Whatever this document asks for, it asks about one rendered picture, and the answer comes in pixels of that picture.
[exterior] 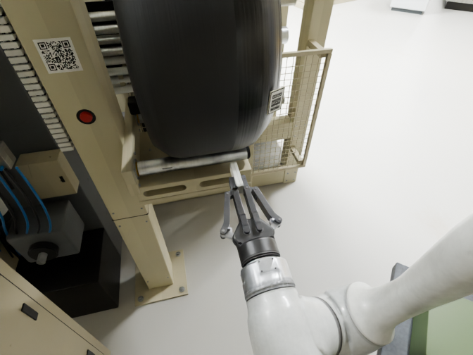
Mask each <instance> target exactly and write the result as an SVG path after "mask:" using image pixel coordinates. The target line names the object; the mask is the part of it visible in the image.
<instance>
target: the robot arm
mask: <svg viewBox="0 0 473 355"><path fill-rule="evenodd" d="M230 173H231V175H232V176H231V177H230V178H229V186H230V189H231V190H230V191H228V192H225V205H224V223H223V225H222V227H221V229H220V237H221V239H225V238H227V239H231V240H232V241H233V243H234V245H235V246H236V247H237V251H238V254H239V259H240V262H241V267H242V269H241V275H240V276H241V280H242V283H243V285H242V287H243V290H244V298H245V300H246V305H247V310H248V320H247V323H248V332H249V336H250V340H251V346H252V349H253V354H254V355H368V354H371V353H373V352H375V351H376V350H378V349H380V348H381V347H383V346H385V345H387V344H390V343H391V342H392V341H393V339H394V335H395V327H396V326H397V325H399V324H400V323H402V322H404V321H406V320H408V319H410V318H412V317H415V316H417V315H420V314H421V313H424V312H426V311H429V310H432V309H435V308H437V307H439V306H443V305H444V304H448V303H451V302H452V301H456V300H458V299H461V298H464V297H467V296H469V295H471V294H473V213H471V214H470V215H468V217H466V218H465V219H463V220H462V221H460V222H459V223H458V224H457V225H456V226H455V227H453V228H452V229H451V230H449V231H448V232H447V233H446V234H445V235H444V236H442V238H441V239H440V240H438V241H437V242H436V243H435V244H434V245H433V246H432V247H431V248H430V249H428V250H427V251H426V252H425V253H424V254H423V255H422V256H421V257H420V258H419V259H418V260H416V262H414V263H413V264H412V265H411V267H409V268H408V269H407V270H406V271H405V272H404V273H403V274H402V275H400V276H399V277H398V278H396V279H395V280H392V281H390V282H388V283H386V284H384V285H380V286H377V287H370V286H369V285H368V284H366V283H363V282H354V283H351V284H349V285H344V286H341V287H337V288H334V289H328V290H326V291H325V293H322V294H318V295H316V296H313V297H305V296H303V295H299V294H298V292H297V289H296V285H295V282H294V281H293V278H292V276H291V272H290V270H289V267H288V264H287V262H286V259H284V258H282V257H280V253H279V250H278V247H277V243H276V241H275V230H276V229H277V228H279V227H280V226H281V224H282V218H281V217H280V216H278V215H277V214H276V213H275V212H274V211H273V210H272V208H271V206H270V205H269V204H268V202H267V200H266V199H265V197H264V196H263V194H262V192H261V191H260V190H259V188H258V187H256V186H255V187H249V186H248V183H247V180H246V176H245V175H240V172H239V168H238V165H237V162H236V161H235V162H230ZM243 192H244V198H245V200H246V205H247V207H248V212H249V215H250V217H251V218H250V219H247V218H246V214H245V213H244V208H243V206H242V202H241V198H240V196H239V193H240V194H241V193H243ZM253 198H254V199H255V201H256V202H257V204H258V205H259V207H260V209H261V210H262V212H263V213H264V214H265V217H266V218H267V219H268V220H269V224H270V225H269V224H267V223H266V222H265V221H264V220H262V219H261V218H260V216H259V214H258V212H257V209H256V205H255V203H254V200H253ZM230 199H233V201H234V206H235V209H236V214H237V216H238V219H239V224H238V225H237V227H236V230H235V232H234V233H232V228H231V227H230V226H229V217H230Z"/></svg>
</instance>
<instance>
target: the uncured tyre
mask: <svg viewBox="0 0 473 355"><path fill-rule="evenodd" d="M113 7H114V11H115V17H116V21H117V25H118V32H119V35H120V41H121V44H122V50H123V53H124V57H125V62H126V65H127V70H128V73H129V77H130V81H131V84H132V89H133V91H134V95H135V98H136V101H137V105H138V107H139V111H140V114H141V116H142V119H143V121H144V124H145V127H146V131H147V132H148V135H149V138H150V140H151V142H152V144H153V145H154V147H156V148H158V149H160V150H161V151H162V152H164V153H166V154H167V155H168V156H170V157H175V158H188V157H192V156H201V155H206V154H215V153H220V152H225V151H234V150H238V149H243V148H245V147H248V146H250V145H252V144H254V143H255V142H256V141H257V139H258V138H259V137H260V136H261V135H262V133H263V132H264V130H265V129H266V127H267V126H268V125H269V124H270V121H271V119H272V116H273V114H274V113H271V114H269V115H267V108H268V102H269V97H270V92H271V91H273V90H276V89H279V84H280V77H281V68H282V9H281V0H113Z"/></svg>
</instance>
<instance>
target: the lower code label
mask: <svg viewBox="0 0 473 355"><path fill-rule="evenodd" d="M33 42H34V45H35V46H36V48H37V50H38V52H39V55H40V56H41V59H42V61H43V63H44V65H45V67H46V69H47V71H48V73H49V74H52V73H66V72H73V71H81V70H83V69H82V66H81V63H80V60H79V58H78V56H77V53H76V51H75V48H74V46H73V43H72V40H71V38H70V37H60V38H51V39H33Z"/></svg>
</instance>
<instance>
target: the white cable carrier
mask: <svg viewBox="0 0 473 355"><path fill-rule="evenodd" d="M0 41H3V42H1V43H0V45H1V47H2V49H7V50H4V52H5V54H6V56H10V57H9V58H8V59H9V61H10V63H11V64H15V65H13V67H14V69H15V70H19V71H18V72H17V74H18V77H21V79H20V80H21V82H22V83H23V84H25V85H24V88H25V89H26V90H29V91H28V94H29V95H30V96H32V97H31V99H32V101H33V102H35V103H34V104H35V106H36V108H38V109H37V110H38V111H39V113H41V116H42V118H45V119H44V122H45V123H46V126H47V127H48V128H49V131H50V133H51V134H52V136H53V138H54V139H55V140H56V143H58V146H59V147H60V150H61V151H72V150H74V146H75V145H74V144H73V143H72V140H71V138H70V136H69V134H68V132H67V130H66V128H65V126H64V125H63V123H62V121H61V119H60V117H59V115H58V113H57V111H56V109H55V108H54V106H53V104H52V102H51V100H50V98H49V95H48V94H47V93H46V90H45V88H44V86H43V84H42V82H41V80H40V79H39V76H38V75H37V73H36V71H35V69H34V67H33V65H32V63H31V61H30V59H29V58H28V56H27V54H26V52H25V50H24V48H23V46H22V44H21V42H20V40H19V39H18V36H17V34H16V33H15V30H14V29H13V26H12V25H11V23H10V21H9V19H8V17H7V15H6V13H5V11H4V9H3V8H2V6H1V4H0ZM23 63H24V64H23ZM42 87H43V88H42ZM47 123H48V124H47Z"/></svg>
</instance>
